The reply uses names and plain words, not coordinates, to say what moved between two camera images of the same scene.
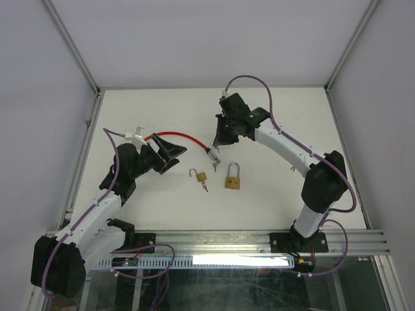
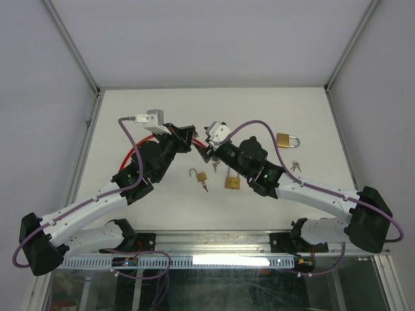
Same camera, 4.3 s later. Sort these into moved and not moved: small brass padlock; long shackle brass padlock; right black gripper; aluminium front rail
Moved: right black gripper
Not moved: aluminium front rail; small brass padlock; long shackle brass padlock
